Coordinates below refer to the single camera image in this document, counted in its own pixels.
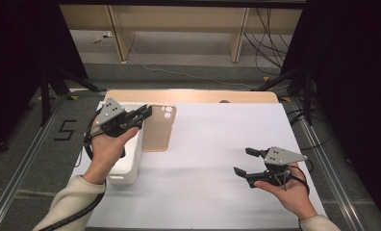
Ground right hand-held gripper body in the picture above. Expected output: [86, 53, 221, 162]
[246, 146, 309, 191]

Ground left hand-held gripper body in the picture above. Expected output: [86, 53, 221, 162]
[95, 97, 140, 139]

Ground beige phone case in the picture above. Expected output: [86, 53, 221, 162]
[141, 103, 177, 153]

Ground white plastic storage box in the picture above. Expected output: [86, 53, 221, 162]
[96, 101, 148, 186]

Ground person's left hand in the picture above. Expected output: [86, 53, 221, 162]
[82, 127, 140, 186]

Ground person's right hand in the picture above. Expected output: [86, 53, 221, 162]
[254, 162, 319, 221]

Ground white table sheet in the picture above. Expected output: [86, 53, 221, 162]
[70, 101, 327, 229]

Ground black metal stand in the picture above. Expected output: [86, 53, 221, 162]
[38, 65, 108, 128]
[250, 65, 315, 126]

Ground small white plug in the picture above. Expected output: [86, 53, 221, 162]
[91, 31, 114, 44]

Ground beige shelf unit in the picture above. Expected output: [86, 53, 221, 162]
[59, 4, 303, 64]

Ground black curtain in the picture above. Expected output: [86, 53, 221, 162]
[281, 0, 381, 219]
[0, 0, 89, 155]

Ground black metal crossbar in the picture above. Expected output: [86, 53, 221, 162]
[58, 0, 308, 9]

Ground black floor cables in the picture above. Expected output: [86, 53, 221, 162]
[288, 108, 333, 152]

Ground thin black cable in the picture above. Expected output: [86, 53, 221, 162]
[292, 166, 311, 195]

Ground aluminium floor rail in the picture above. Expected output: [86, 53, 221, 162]
[291, 97, 366, 231]
[0, 95, 67, 231]

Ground white floor cable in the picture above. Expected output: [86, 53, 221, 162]
[127, 47, 254, 90]

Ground black spiral cable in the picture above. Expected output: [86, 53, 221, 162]
[38, 109, 127, 231]

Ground black cable bundle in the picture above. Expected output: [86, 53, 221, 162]
[244, 8, 291, 76]

